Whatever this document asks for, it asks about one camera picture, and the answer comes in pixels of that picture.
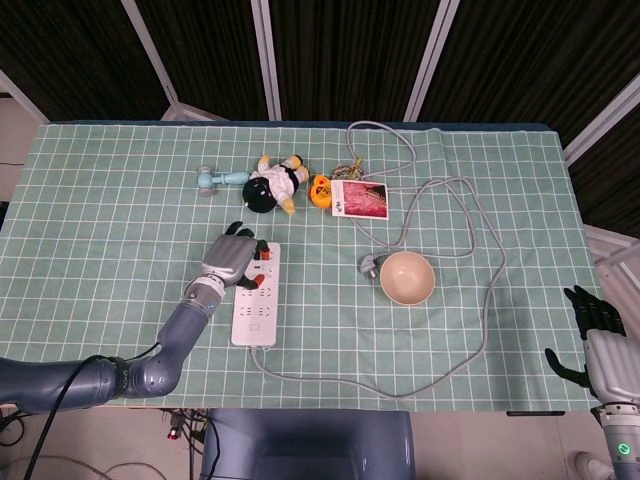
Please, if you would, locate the grey power cable with plug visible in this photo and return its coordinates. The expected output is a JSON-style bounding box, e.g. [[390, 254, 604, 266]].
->
[[248, 120, 507, 399]]

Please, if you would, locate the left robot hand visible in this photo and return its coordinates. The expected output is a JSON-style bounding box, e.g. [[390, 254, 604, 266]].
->
[[199, 221, 274, 291]]

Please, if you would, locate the black-headed plush doll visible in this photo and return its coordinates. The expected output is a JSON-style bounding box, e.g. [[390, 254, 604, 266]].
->
[[242, 154, 310, 217]]

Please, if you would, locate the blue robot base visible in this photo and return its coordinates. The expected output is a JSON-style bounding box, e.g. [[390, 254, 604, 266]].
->
[[199, 408, 417, 480]]

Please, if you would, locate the white aluminium frame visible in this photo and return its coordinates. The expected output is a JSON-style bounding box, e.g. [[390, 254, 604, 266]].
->
[[582, 224, 640, 306]]

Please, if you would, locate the green checked tablecloth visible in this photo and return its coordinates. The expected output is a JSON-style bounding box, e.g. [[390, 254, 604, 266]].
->
[[0, 121, 601, 414]]

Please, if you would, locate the red picture card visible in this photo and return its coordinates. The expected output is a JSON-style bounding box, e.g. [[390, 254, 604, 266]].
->
[[329, 180, 390, 220]]

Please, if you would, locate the beige bowl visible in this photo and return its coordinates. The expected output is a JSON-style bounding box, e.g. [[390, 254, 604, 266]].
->
[[379, 251, 436, 306]]

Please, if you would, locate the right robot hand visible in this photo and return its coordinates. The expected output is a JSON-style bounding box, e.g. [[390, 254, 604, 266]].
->
[[544, 284, 640, 404]]

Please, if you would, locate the light blue toy hammer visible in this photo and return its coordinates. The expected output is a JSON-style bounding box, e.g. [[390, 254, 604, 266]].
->
[[195, 165, 251, 195]]

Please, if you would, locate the white frame post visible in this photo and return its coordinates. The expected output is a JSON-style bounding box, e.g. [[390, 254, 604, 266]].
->
[[249, 0, 282, 121], [119, 0, 229, 121], [0, 68, 50, 125], [563, 74, 640, 166], [403, 0, 461, 121]]

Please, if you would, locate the white power strip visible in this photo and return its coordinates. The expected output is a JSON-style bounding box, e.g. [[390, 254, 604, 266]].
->
[[230, 242, 282, 351]]

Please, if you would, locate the small yellow string bundle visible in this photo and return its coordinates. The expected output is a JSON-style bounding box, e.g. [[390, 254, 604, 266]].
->
[[333, 158, 369, 180]]

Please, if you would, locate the yellow orange duck toy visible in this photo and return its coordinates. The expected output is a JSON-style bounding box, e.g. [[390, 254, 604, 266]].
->
[[307, 173, 335, 209]]

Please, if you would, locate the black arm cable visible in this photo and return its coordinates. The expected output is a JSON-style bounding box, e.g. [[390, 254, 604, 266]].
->
[[27, 354, 111, 480]]

